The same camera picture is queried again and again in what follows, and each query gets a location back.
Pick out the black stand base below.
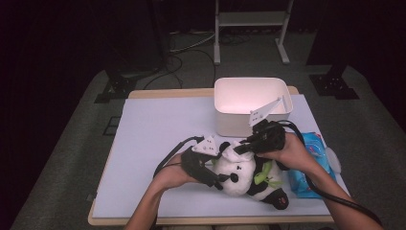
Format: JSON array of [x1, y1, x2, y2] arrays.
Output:
[[308, 63, 360, 101], [94, 69, 139, 104]]

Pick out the white metal stand frame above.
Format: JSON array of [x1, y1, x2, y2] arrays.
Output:
[[213, 0, 295, 66]]

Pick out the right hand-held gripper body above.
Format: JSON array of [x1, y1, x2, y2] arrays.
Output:
[[248, 96, 287, 154]]

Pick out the black floor grille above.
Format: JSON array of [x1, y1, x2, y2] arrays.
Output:
[[101, 116, 122, 137]]

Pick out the white round object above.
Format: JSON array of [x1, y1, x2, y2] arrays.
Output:
[[325, 147, 342, 174]]

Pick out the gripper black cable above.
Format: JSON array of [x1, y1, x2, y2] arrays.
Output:
[[277, 119, 384, 226], [152, 135, 206, 178]]

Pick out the floor cables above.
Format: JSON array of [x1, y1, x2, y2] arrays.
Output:
[[142, 29, 253, 91]]

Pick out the blue wet wipe pack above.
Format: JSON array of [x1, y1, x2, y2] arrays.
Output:
[[286, 131, 338, 199]]

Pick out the person's left hand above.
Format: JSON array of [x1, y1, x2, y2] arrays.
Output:
[[154, 152, 201, 193]]

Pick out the lavender table mat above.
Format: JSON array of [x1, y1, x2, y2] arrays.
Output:
[[92, 94, 350, 219]]

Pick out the white plastic bin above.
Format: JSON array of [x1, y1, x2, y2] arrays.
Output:
[[214, 76, 294, 139]]

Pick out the panda plush toy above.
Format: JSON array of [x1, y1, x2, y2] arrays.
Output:
[[212, 140, 290, 211]]

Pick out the person's right hand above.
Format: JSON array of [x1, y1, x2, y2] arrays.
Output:
[[257, 133, 312, 173]]

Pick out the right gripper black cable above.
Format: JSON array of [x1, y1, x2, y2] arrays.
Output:
[[277, 119, 384, 226]]

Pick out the wooden table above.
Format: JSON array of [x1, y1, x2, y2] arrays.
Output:
[[87, 85, 350, 227]]

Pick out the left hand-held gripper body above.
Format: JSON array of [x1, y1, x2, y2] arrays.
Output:
[[181, 133, 221, 189]]

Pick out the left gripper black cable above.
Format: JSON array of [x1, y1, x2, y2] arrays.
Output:
[[152, 135, 206, 178]]

